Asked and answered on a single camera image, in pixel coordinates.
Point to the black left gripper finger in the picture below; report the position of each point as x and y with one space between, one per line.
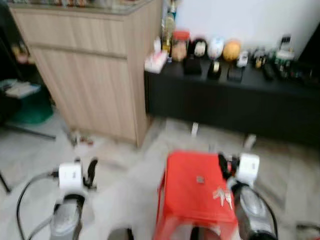
80 161
93 166

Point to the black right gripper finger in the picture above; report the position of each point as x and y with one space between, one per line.
221 157

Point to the silver bunch of keys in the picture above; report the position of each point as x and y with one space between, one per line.
222 196

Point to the small red floor clutter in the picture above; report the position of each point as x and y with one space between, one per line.
82 139

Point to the white console leg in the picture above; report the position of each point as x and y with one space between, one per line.
194 129
249 141

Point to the red plastic stool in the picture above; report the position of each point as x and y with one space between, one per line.
190 200

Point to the black low console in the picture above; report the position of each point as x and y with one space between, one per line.
225 105

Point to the green plastic bin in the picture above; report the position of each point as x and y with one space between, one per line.
32 110

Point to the black wallet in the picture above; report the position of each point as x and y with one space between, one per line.
235 74

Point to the black tape dispenser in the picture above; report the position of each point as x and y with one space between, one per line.
214 71

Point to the light wooden cabinet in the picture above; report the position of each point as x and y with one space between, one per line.
90 75

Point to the stack of papers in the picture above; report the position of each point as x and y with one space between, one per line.
20 89

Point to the black box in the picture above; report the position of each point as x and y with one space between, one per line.
192 66

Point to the small white figurine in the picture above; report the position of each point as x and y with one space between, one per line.
242 59

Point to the black and white figurine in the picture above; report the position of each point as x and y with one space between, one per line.
258 58

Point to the orange round plush toy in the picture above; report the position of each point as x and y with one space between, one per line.
232 50

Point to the white round plush toy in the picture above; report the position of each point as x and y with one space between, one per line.
216 47

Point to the black round plush toy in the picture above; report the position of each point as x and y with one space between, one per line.
199 48

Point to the pink tissue box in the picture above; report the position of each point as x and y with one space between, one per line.
156 62

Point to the clear jar with red lid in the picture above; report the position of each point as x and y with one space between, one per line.
180 47

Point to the dark display shelf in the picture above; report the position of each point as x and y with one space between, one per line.
17 50

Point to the gold trophy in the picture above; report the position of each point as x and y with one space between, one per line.
168 35

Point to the black television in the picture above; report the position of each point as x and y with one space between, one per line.
311 50

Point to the blue trophy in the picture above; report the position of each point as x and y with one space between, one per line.
173 7

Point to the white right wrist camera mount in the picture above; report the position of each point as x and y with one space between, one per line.
248 167

